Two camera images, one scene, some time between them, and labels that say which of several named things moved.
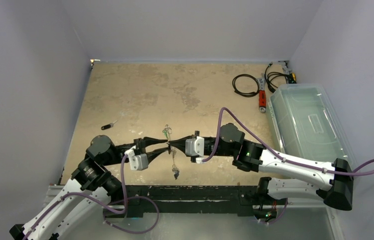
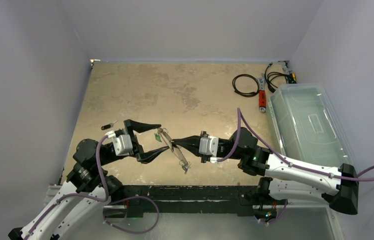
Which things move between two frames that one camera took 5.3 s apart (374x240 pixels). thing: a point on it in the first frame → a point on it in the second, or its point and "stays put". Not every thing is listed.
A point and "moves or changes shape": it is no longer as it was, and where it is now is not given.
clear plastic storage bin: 305,123 stays put
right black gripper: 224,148 stays put
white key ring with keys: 167,129 moves or changes shape
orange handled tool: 262,94 stays put
